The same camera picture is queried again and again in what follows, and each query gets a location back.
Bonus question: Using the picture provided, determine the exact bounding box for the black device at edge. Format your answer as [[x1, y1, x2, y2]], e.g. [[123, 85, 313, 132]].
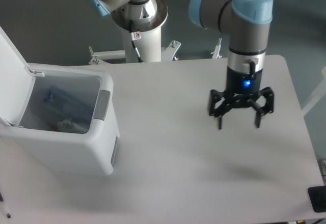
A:
[[308, 185, 325, 213]]

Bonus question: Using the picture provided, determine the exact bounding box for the white wrapper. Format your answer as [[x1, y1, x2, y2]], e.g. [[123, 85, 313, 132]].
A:
[[58, 119, 88, 134]]

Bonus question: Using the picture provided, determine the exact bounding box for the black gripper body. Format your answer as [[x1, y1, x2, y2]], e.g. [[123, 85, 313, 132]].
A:
[[223, 67, 262, 105]]

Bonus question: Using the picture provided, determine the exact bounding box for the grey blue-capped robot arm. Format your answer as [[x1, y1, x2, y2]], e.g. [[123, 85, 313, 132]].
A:
[[88, 0, 274, 127]]

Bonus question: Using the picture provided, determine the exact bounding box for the white trash can lid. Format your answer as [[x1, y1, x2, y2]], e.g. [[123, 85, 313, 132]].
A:
[[1, 30, 45, 126]]

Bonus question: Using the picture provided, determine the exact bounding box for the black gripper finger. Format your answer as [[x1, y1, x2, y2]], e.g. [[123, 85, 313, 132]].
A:
[[208, 89, 235, 130], [248, 87, 275, 128]]

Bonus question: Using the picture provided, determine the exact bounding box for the black white pen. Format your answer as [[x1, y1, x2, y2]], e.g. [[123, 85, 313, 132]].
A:
[[0, 193, 11, 219]]

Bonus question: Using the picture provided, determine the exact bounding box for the white trash can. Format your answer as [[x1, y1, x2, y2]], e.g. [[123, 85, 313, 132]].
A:
[[1, 64, 120, 176]]

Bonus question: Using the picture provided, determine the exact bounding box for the white frame at right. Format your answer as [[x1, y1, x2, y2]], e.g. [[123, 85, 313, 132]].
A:
[[302, 67, 326, 116]]

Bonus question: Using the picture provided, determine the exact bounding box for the black cable on pedestal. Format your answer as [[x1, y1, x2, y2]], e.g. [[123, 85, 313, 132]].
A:
[[128, 20, 145, 63]]

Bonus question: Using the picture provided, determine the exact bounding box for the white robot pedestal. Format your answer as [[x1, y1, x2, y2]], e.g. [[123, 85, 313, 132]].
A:
[[111, 0, 168, 63]]

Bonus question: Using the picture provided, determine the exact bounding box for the clear blue plastic bottle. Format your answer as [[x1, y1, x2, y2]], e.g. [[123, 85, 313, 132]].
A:
[[41, 86, 94, 130]]

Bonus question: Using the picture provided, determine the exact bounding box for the white metal base frame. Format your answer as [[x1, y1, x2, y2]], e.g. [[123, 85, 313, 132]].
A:
[[89, 38, 222, 65]]

